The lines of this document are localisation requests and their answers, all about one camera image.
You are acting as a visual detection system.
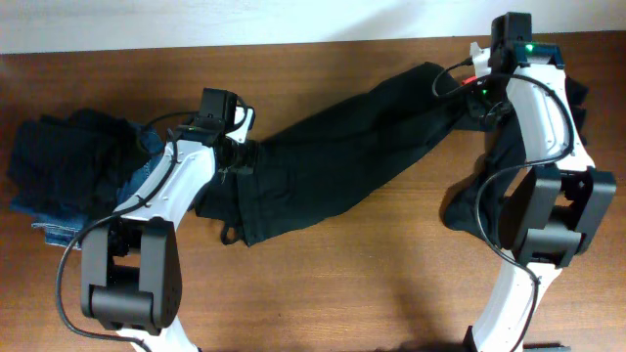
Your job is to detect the black trousers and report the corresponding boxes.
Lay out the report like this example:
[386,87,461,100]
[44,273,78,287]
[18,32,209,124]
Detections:
[194,63,466,246]

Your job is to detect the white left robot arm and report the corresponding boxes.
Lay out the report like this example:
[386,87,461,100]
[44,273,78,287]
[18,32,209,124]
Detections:
[80,88,255,351]

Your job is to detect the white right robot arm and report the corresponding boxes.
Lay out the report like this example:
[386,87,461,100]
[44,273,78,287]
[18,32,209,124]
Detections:
[465,12,616,352]

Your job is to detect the red garment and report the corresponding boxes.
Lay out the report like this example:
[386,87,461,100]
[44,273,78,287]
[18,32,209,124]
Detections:
[462,75,477,86]

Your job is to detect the crumpled black clothes pile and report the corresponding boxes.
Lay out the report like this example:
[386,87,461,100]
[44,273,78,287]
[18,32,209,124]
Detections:
[442,76,590,246]

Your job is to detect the folded black garment stack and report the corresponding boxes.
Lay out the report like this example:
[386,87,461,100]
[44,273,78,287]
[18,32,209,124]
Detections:
[7,109,150,215]

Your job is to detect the folded blue jeans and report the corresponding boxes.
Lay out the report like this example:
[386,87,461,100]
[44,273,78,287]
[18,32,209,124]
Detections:
[9,123,164,246]

